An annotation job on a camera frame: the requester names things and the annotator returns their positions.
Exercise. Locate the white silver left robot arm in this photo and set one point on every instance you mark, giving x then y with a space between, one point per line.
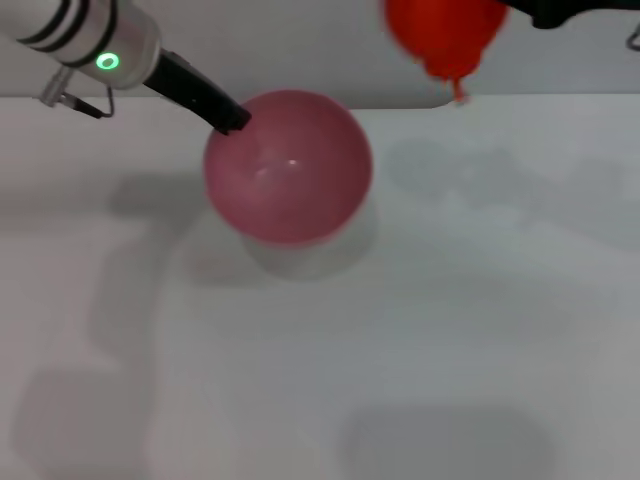
85 40

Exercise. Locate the pink plastic bowl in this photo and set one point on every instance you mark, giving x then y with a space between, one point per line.
290 175

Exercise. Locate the soft orange toy fruit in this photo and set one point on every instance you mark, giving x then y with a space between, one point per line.
445 35

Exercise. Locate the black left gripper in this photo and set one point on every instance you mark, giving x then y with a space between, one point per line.
190 85

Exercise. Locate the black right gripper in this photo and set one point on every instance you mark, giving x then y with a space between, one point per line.
565 10

